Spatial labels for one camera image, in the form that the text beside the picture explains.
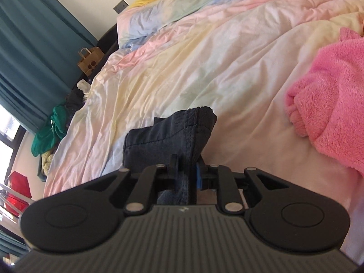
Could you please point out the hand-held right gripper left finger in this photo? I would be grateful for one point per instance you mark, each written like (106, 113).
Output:
(173, 167)

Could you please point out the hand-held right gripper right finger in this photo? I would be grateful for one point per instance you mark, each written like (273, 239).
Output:
(199, 176)

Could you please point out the black denim pants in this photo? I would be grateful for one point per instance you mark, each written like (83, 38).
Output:
(170, 136)

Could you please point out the black clothes pile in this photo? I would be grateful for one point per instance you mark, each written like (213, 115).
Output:
(74, 99)

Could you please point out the bed with pink sheet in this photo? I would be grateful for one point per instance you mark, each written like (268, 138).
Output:
(213, 62)

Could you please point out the white cloth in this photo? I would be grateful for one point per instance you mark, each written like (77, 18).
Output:
(84, 86)

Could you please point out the cream knit garment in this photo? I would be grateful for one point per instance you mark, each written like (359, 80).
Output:
(48, 162)

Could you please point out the green garment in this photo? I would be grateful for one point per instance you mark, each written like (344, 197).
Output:
(48, 136)

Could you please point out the brown paper bag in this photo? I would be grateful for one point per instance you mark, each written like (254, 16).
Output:
(89, 62)

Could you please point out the black armchair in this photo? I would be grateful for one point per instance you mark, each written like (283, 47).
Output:
(109, 42)

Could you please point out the pink fleece garment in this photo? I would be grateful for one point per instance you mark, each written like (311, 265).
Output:
(332, 96)

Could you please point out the red cloth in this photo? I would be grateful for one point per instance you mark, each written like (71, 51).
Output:
(18, 182)

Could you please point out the black framed window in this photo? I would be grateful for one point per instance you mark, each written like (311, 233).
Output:
(4, 125)

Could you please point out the teal curtain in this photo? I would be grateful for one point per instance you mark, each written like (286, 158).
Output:
(11, 243)
(34, 48)

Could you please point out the grey wall socket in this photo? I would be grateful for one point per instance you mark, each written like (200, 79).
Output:
(120, 6)

